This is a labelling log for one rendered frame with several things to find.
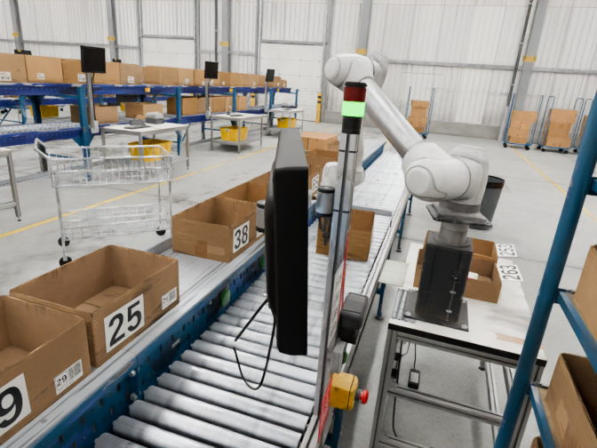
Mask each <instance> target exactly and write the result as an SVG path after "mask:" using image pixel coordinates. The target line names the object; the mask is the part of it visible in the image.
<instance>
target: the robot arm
mask: <svg viewBox="0 0 597 448"><path fill-rule="evenodd" d="M388 62H389V59H388V56H386V55H385V54H383V53H382V52H379V51H375V52H371V53H370V54H369V56H368V57H364V56H362V55H360V54H356V53H349V52H342V53H339V54H336V55H334V56H332V57H331V58H330V59H329V60H328V61H327V63H326V65H325V70H324V72H325V76H326V79H327V80H328V81H329V82H330V83H331V84H332V85H333V86H336V87H337V88H338V89H340V90H341V91H342V92H344V87H346V86H345V85H344V84H345V82H346V81H348V82H361V83H367V85H368V87H366V88H367V92H366V100H365V108H364V115H363V117H362V124H363V120H364V117H365V116H366V114H368V116H369V117H370V118H371V120H372V121H373V122H374V124H375V125H376V126H377V127H378V128H379V130H380V131H381V132H382V133H383V134H384V136H385V137H386V138H387V140H388V141H389V142H390V143H391V145H392V146H393V147H394V149H395V150H396V151H397V153H398V154H399V155H400V156H401V158H402V171H403V174H404V182H405V186H406V188H407V189H408V191H409V192H410V193H411V194H412V195H413V196H414V197H416V198H417V199H419V200H421V201H425V202H439V203H432V205H431V206H432V207H433V208H434V209H435V210H436V212H437V213H438V215H437V216H438V217H440V218H450V219H457V220H471V221H478V222H482V223H486V222H487V219H486V218H485V217H483V216H482V215H481V213H480V209H481V202H482V198H483V195H484V191H485V188H486V185H487V180H488V176H489V170H490V161H489V157H488V154H487V152H486V151H485V149H484V148H481V147H476V146H470V145H465V144H460V145H458V146H456V147H454V148H453V149H452V150H451V151H450V152H449V153H448V154H447V153H446V152H445V151H443V150H442V149H441V148H440V147H438V146H437V145H436V144H435V143H433V142H424V141H423V139H422V138H421V137H420V136H419V135H418V133H417V132H416V131H415V130H414V128H413V127H412V126H411V125H410V123H409V122H408V121H407V120H406V119H405V118H404V116H403V115H402V114H401V113H400V111H399V110H398V109H397V108H396V107H395V105H394V104H393V103H392V102H391V101H390V99H388V98H387V96H386V95H385V94H384V93H383V92H382V90H381V88H382V86H383V83H384V82H385V79H386V74H387V70H388ZM363 155H364V146H363V134H362V126H361V136H360V144H359V152H358V159H357V167H356V175H355V184H354V186H355V187H356V186H358V185H360V184H361V183H362V182H363V181H364V179H365V172H364V170H363V168H362V160H363ZM337 168H338V163H337V162H330V163H327V164H326V165H325V166H324V168H323V172H322V186H331V187H336V177H337ZM316 216H317V215H316ZM317 218H318V222H319V228H320V231H322V238H324V243H323V245H327V244H328V239H330V232H331V221H332V217H329V218H324V222H323V228H322V217H319V216H317ZM327 220H329V225H328V232H327V231H326V227H327Z"/></svg>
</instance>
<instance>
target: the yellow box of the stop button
mask: <svg viewBox="0 0 597 448"><path fill-rule="evenodd" d="M348 369H349V366H348V367H347V368H346V372H340V374H337V373H333V376H332V386H331V394H330V406H332V407H335V408H338V409H341V410H344V411H351V410H352V409H353V407H354V401H356V402H360V394H361V392H362V390H361V389H359V388H357V387H358V378H357V377H355V376H354V375H352V374H348V373H347V372H348Z"/></svg>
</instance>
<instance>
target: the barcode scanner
mask: <svg viewBox="0 0 597 448"><path fill-rule="evenodd" d="M368 302H369V296H367V295H363V294H359V293H355V292H349V293H348V295H347V296H346V299H345V301H344V307H343V309H342V310H340V314H339V325H340V326H342V327H345V328H348V329H351V336H350V337H351V339H350V340H343V339H340V340H342V341H345V342H346V343H350V344H354V345H355V344H356V342H357V340H358V336H359V333H360V329H361V328H362V325H363V322H364V319H365V316H366V313H367V310H368Z"/></svg>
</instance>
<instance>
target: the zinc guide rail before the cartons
mask: <svg viewBox="0 0 597 448"><path fill-rule="evenodd" d="M385 142H386V140H382V141H381V142H380V143H379V144H378V145H377V146H376V147H375V148H373V149H372V150H371V151H369V152H368V153H367V154H366V155H364V156H363V160H362V161H364V160H365V159H366V158H367V157H368V156H370V155H371V154H372V153H373V152H374V151H376V150H377V149H378V148H379V147H380V146H382V145H383V144H384V143H385ZM264 246H265V236H262V237H261V238H260V239H259V240H258V241H257V242H256V243H254V244H253V245H252V246H250V247H249V248H248V249H247V250H245V251H244V252H243V253H241V254H240V255H239V256H238V257H236V258H235V259H234V260H232V261H231V262H230V263H229V264H227V265H226V266H225V267H224V268H222V269H221V270H220V271H219V272H218V273H217V274H216V275H214V276H213V277H212V278H210V279H209V280H208V281H207V282H205V283H204V284H203V285H201V286H200V287H199V288H198V289H196V290H195V291H194V292H192V293H191V294H190V295H189V296H187V297H186V298H185V299H184V300H183V301H181V302H180V303H179V304H178V305H177V306H176V307H174V308H173V309H172V310H170V311H169V312H168V313H167V314H165V315H164V316H163V317H161V318H160V319H159V320H158V321H156V322H155V323H154V324H152V325H151V326H150V327H149V328H147V329H146V330H145V331H144V332H143V333H142V334H141V335H139V336H138V337H137V338H136V339H134V340H133V341H132V342H130V343H129V344H128V345H127V346H125V347H124V348H123V349H121V350H120V351H119V352H118V353H116V354H115V355H114V356H112V357H111V358H110V359H109V360H107V361H106V362H105V363H104V364H103V365H102V366H101V367H99V368H98V369H97V370H96V371H94V372H93V373H92V374H90V375H89V376H88V377H87V378H85V379H84V380H83V381H81V382H80V383H79V384H78V385H76V386H75V387H74V388H72V389H71V390H70V391H68V392H67V393H66V394H65V395H64V396H63V397H62V398H60V399H59V400H58V401H57V402H55V403H54V404H53V405H51V406H50V407H49V408H48V409H46V410H45V411H44V412H42V413H41V414H40V415H39V416H37V417H36V418H35V419H34V420H32V421H31V422H30V423H28V424H27V426H26V427H24V428H23V429H22V430H20V431H19V432H18V433H17V434H15V435H14V436H13V437H11V438H10V439H9V440H8V441H6V442H5V443H4V444H2V445H1V446H0V448H30V447H31V446H32V445H34V444H35V443H36V442H37V441H38V440H40V439H41V438H42V437H43V436H44V435H46V434H47V433H48V432H49V431H50V430H51V429H53V428H54V427H55V426H56V425H57V424H58V423H60V422H61V421H62V420H63V419H64V418H66V417H67V416H68V415H69V414H70V413H71V412H72V411H73V410H74V409H75V408H76V407H78V406H79V405H80V404H81V403H82V402H84V401H85V400H86V399H87V398H88V397H89V396H91V395H92V394H93V393H94V392H95V391H97V390H98V389H99V388H100V387H101V386H103V385H104V384H105V383H106V382H107V381H108V380H110V379H111V378H112V377H113V376H114V375H115V374H117V373H118V372H119V371H120V370H121V369H123V368H124V367H125V366H126V365H127V364H128V363H129V362H130V361H131V360H132V359H133V358H135V357H136V356H137V355H138V354H139V353H141V352H142V351H143V350H144V349H145V348H147V347H148V346H149V345H150V344H151V343H152V342H153V341H155V340H156V339H157V338H158V337H159V336H161V335H162V334H163V333H164V332H165V331H167V330H168V329H169V328H170V327H171V326H172V325H174V324H175V323H176V322H177V321H178V320H180V318H181V317H183V316H184V315H185V314H186V313H187V312H188V311H189V310H190V309H192V308H193V307H194V306H195V305H196V304H198V303H199V302H200V301H201V300H202V299H203V298H205V297H206V296H207V295H208V294H209V293H210V292H212V291H213V290H214V289H215V288H216V287H218V286H219V285H220V284H221V283H222V282H224V281H225V280H226V279H227V278H228V277H229V276H231V275H232V274H233V273H234V272H235V271H236V270H237V269H238V268H239V267H241V266H242V265H243V264H244V263H245V262H246V261H247V260H249V259H250V258H251V257H252V256H253V255H254V254H256V253H257V252H258V251H259V250H260V249H262V248H263V247H264Z"/></svg>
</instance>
